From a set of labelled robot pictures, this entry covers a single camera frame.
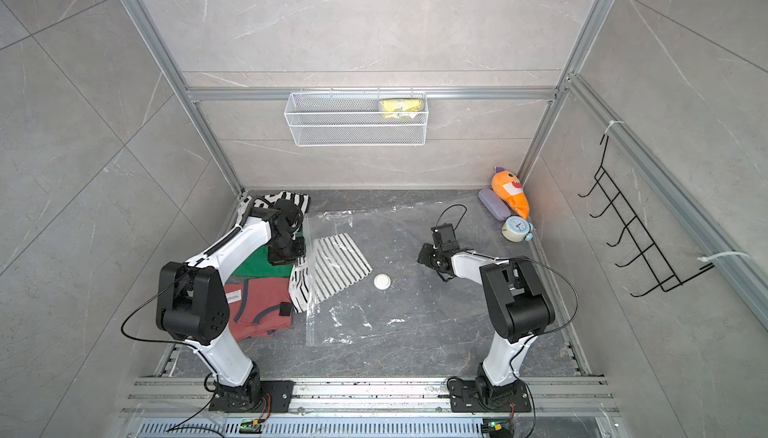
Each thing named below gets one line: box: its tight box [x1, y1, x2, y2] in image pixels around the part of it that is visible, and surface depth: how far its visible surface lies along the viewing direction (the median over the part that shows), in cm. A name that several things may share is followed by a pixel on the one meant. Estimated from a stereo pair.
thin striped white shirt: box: [289, 233, 373, 313], surface depth 98 cm
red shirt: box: [225, 278, 293, 342], surface depth 88 cm
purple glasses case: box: [478, 188, 512, 221], surface depth 113 cm
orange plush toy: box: [492, 166, 531, 220], surface depth 113 cm
